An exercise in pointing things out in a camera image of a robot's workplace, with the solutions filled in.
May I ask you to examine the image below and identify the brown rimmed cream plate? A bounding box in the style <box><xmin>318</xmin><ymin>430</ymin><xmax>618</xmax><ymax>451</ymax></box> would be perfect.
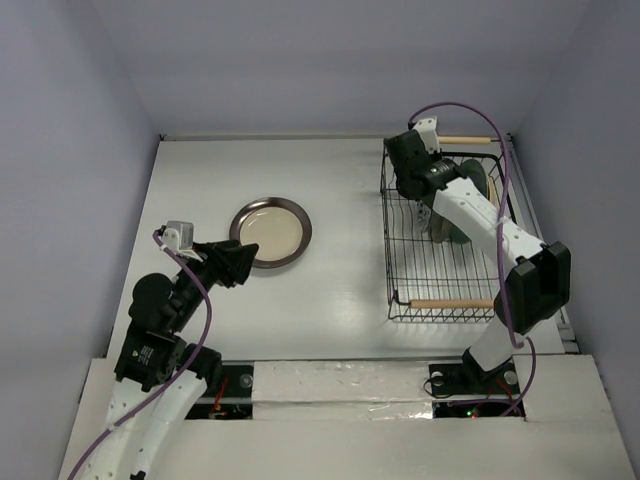
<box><xmin>229</xmin><ymin>197</ymin><xmax>313</xmax><ymax>270</ymax></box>

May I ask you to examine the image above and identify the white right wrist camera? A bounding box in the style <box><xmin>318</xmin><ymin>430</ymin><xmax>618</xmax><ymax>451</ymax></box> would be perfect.
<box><xmin>412</xmin><ymin>117</ymin><xmax>441</xmax><ymax>154</ymax></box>

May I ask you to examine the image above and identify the blue floral plate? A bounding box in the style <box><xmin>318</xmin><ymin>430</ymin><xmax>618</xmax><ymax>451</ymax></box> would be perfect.
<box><xmin>416</xmin><ymin>201</ymin><xmax>432</xmax><ymax>237</ymax></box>

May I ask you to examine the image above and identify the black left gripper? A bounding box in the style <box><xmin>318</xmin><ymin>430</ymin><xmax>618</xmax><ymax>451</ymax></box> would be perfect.
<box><xmin>170</xmin><ymin>237</ymin><xmax>258</xmax><ymax>329</ymax></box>

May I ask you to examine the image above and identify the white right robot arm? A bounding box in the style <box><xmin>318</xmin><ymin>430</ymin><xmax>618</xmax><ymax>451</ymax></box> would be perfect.
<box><xmin>383</xmin><ymin>128</ymin><xmax>571</xmax><ymax>392</ymax></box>

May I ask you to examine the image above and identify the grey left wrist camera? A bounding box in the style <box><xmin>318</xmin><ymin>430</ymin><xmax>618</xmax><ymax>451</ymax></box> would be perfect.
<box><xmin>160</xmin><ymin>220</ymin><xmax>194</xmax><ymax>255</ymax></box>

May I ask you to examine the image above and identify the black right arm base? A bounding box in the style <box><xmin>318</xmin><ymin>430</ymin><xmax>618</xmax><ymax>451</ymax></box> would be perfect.
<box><xmin>422</xmin><ymin>351</ymin><xmax>526</xmax><ymax>419</ymax></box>

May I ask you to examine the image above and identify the black wire dish rack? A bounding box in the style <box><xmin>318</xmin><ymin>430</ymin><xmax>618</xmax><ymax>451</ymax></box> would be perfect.
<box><xmin>380</xmin><ymin>154</ymin><xmax>499</xmax><ymax>324</ymax></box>

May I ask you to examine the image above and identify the teal green plate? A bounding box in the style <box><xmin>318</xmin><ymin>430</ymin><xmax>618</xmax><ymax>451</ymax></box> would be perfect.
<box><xmin>450</xmin><ymin>159</ymin><xmax>489</xmax><ymax>245</ymax></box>

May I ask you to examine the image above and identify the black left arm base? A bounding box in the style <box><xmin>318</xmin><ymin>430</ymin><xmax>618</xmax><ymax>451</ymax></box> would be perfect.
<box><xmin>186</xmin><ymin>362</ymin><xmax>254</xmax><ymax>420</ymax></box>

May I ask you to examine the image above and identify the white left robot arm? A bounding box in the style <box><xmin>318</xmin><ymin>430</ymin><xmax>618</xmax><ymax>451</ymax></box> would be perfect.
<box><xmin>84</xmin><ymin>240</ymin><xmax>258</xmax><ymax>479</ymax></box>

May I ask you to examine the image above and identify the dark reindeer plate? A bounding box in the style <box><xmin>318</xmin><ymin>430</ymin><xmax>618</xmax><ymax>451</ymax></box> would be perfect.
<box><xmin>428</xmin><ymin>210</ymin><xmax>455</xmax><ymax>244</ymax></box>

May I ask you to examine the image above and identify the tan bird plate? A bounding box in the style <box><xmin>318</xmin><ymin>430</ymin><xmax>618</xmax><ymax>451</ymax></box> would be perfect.
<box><xmin>486</xmin><ymin>176</ymin><xmax>500</xmax><ymax>208</ymax></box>

